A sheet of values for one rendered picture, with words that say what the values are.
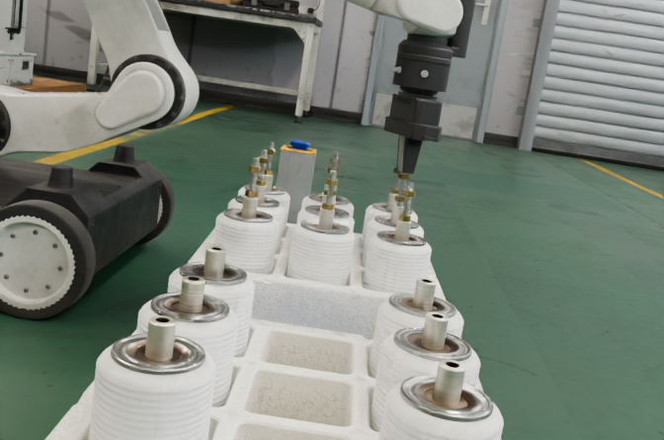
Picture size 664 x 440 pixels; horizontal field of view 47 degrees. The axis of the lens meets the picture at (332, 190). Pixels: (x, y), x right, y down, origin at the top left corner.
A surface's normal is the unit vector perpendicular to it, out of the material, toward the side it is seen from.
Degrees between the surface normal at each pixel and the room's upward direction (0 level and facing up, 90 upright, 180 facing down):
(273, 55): 90
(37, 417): 0
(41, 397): 0
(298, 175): 90
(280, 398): 90
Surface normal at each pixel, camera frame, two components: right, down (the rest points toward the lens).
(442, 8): 0.22, 0.20
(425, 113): 0.43, 0.22
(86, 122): -0.41, 0.36
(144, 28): -0.06, 0.17
